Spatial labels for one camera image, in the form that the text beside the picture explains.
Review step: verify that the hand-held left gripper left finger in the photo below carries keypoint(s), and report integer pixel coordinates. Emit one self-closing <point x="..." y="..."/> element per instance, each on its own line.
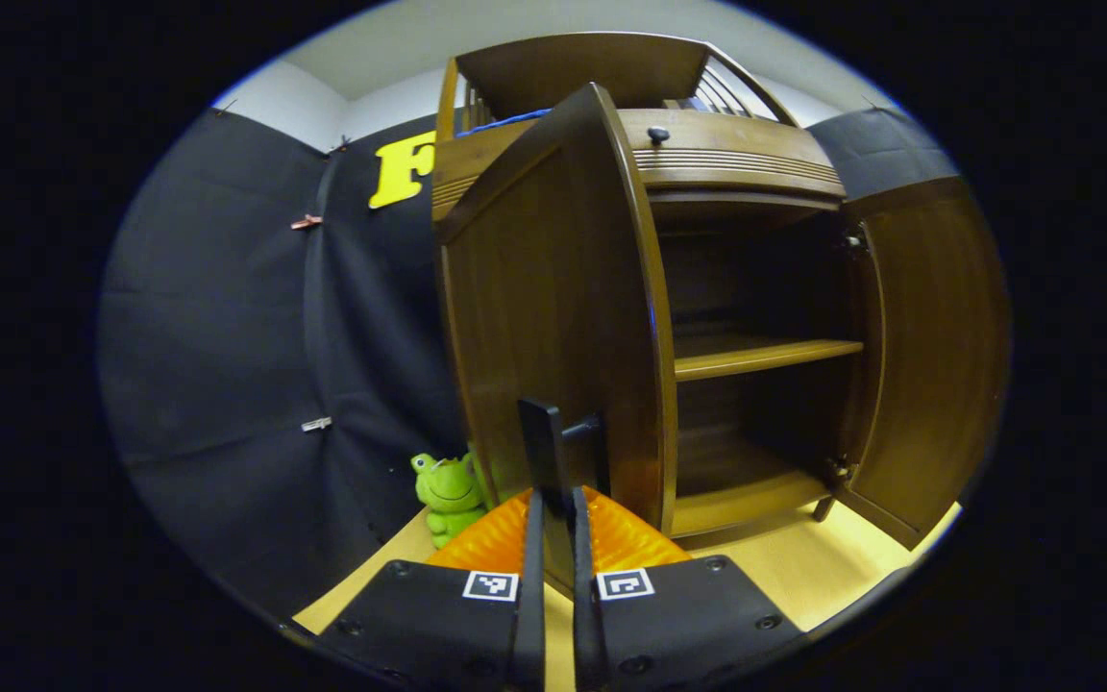
<point x="531" y="615"/>

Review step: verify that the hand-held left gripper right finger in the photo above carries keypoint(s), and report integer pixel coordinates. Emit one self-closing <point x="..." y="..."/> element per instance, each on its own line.
<point x="587" y="625"/>

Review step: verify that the wooden double-door shoe cabinet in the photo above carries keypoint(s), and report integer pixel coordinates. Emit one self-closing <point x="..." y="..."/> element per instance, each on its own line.
<point x="755" y="358"/>

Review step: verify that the wooden door of cabinet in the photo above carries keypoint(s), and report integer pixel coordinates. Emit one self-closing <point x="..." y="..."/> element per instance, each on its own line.
<point x="938" y="365"/>
<point x="553" y="288"/>

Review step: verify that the green frog toy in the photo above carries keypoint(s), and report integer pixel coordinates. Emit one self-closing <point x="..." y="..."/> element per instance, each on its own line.
<point x="448" y="485"/>

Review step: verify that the silver clip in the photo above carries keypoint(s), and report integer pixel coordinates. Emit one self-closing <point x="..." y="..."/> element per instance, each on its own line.
<point x="316" y="423"/>

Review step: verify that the black backdrop cloth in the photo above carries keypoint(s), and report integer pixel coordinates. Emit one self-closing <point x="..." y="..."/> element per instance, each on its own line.
<point x="208" y="336"/>

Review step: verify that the pink clip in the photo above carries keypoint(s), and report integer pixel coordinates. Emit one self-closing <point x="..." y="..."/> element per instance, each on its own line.
<point x="306" y="222"/>

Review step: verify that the wooden drawer with black knob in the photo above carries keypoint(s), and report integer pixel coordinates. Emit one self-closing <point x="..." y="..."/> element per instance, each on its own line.
<point x="736" y="159"/>

